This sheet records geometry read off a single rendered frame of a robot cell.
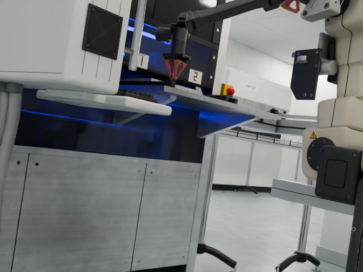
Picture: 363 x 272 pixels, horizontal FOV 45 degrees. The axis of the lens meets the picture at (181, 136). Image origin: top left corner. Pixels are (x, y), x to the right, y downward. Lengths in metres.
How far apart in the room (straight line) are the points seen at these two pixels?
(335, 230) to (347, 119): 2.06
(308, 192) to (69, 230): 1.50
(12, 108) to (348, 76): 1.00
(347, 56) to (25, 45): 0.92
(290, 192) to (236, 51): 6.92
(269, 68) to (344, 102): 9.10
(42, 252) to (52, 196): 0.22
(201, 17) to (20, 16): 0.77
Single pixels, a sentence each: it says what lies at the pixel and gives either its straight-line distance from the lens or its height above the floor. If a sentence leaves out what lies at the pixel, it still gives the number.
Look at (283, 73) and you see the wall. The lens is 10.88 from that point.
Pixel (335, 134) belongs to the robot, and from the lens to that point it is 1.34.
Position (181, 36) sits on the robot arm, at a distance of 1.76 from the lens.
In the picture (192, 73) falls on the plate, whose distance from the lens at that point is 2.11.
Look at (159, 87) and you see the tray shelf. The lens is 1.49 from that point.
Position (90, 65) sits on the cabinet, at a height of 0.86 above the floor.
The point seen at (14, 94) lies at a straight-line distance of 1.37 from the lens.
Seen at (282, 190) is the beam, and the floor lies 0.48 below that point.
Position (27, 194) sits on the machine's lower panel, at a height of 0.43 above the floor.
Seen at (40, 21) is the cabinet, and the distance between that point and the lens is 1.23.
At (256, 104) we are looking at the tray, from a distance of 1.89.
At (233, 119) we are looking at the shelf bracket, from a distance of 2.01.
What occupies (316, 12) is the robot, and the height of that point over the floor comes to 1.11.
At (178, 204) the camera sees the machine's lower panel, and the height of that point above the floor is 0.40.
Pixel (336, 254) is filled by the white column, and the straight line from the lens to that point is 3.32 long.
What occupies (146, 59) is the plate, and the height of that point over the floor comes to 1.03.
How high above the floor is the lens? 0.71
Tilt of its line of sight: 1 degrees up
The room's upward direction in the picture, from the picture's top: 8 degrees clockwise
